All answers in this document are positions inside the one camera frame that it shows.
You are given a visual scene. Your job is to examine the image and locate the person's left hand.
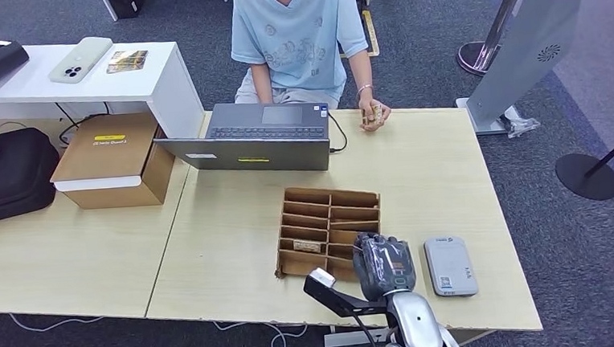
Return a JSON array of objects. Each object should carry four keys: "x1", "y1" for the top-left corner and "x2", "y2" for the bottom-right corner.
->
[{"x1": 356, "y1": 96, "x2": 394, "y2": 134}]

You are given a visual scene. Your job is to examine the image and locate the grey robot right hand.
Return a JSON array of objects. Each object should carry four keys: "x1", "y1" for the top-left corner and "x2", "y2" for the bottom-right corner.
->
[{"x1": 350, "y1": 229, "x2": 419, "y2": 304}]

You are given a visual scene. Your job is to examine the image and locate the grey card reader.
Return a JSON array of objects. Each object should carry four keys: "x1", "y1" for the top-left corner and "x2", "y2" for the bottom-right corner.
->
[{"x1": 423, "y1": 234, "x2": 481, "y2": 300}]

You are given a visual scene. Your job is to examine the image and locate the cardboard slotted card organizer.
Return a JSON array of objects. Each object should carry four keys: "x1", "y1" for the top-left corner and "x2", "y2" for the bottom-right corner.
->
[{"x1": 269, "y1": 182, "x2": 387, "y2": 288}]

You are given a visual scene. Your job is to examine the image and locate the brown room key card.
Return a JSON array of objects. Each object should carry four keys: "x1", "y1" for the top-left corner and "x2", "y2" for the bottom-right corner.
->
[{"x1": 292, "y1": 237, "x2": 324, "y2": 255}]

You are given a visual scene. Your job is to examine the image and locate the person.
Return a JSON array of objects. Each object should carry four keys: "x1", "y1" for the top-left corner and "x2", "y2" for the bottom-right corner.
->
[{"x1": 227, "y1": 0, "x2": 394, "y2": 141}]

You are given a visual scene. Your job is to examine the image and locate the grey open laptop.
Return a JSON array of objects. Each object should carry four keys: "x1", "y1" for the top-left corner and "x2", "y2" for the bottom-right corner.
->
[{"x1": 151, "y1": 96, "x2": 334, "y2": 182}]

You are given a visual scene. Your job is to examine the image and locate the clear plastic bag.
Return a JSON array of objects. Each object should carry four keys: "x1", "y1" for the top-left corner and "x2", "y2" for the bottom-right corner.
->
[{"x1": 499, "y1": 113, "x2": 542, "y2": 140}]

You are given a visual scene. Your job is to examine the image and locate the silver kiosk stand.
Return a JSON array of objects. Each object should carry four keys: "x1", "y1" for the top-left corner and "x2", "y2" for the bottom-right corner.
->
[{"x1": 449, "y1": 0, "x2": 599, "y2": 137}]

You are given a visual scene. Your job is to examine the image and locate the white side shelf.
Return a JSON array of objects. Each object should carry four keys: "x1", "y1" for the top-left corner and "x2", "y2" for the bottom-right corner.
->
[{"x1": 0, "y1": 35, "x2": 207, "y2": 152}]

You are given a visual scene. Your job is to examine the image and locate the brown cardboard box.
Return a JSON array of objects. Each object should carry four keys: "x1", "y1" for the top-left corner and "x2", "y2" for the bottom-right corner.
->
[{"x1": 46, "y1": 111, "x2": 179, "y2": 213}]

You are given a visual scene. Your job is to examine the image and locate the white smartphone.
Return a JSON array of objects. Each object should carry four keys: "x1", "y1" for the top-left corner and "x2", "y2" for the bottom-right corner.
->
[{"x1": 45, "y1": 35, "x2": 117, "y2": 86}]

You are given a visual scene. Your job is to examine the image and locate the black soft bag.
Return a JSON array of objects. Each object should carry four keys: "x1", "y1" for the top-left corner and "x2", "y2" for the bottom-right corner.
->
[{"x1": 0, "y1": 126, "x2": 64, "y2": 227}]

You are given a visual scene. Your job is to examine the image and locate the black laptop power cable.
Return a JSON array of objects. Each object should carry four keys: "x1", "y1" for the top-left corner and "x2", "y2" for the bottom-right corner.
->
[{"x1": 326, "y1": 111, "x2": 349, "y2": 154}]

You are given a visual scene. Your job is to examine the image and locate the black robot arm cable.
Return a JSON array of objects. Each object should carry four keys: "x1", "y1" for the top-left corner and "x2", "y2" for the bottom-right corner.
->
[{"x1": 350, "y1": 312, "x2": 383, "y2": 347}]

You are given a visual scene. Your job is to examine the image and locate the white table bracket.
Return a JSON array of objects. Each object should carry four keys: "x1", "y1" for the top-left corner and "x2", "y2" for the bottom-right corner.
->
[{"x1": 322, "y1": 327, "x2": 393, "y2": 347}]

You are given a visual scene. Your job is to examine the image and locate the white floor cable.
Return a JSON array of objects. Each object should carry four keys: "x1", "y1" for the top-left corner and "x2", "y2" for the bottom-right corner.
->
[
  {"x1": 211, "y1": 316, "x2": 309, "y2": 347},
  {"x1": 0, "y1": 308, "x2": 107, "y2": 337}
]

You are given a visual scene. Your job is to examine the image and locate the chrome stanchion post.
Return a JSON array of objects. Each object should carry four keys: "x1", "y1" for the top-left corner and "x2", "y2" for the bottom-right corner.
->
[{"x1": 452, "y1": 0, "x2": 541, "y2": 77}]

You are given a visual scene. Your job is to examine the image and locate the black stanchion post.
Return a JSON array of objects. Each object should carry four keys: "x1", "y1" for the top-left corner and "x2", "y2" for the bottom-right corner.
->
[{"x1": 551, "y1": 122, "x2": 614, "y2": 204}]

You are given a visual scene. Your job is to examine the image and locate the black cabinet with white frame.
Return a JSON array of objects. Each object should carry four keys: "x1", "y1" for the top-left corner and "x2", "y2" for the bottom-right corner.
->
[{"x1": 98, "y1": 0, "x2": 146, "y2": 22}]

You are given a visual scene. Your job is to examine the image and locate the black shelf cable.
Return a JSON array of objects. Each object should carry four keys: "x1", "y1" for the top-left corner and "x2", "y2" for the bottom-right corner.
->
[{"x1": 54, "y1": 100, "x2": 113, "y2": 149}]

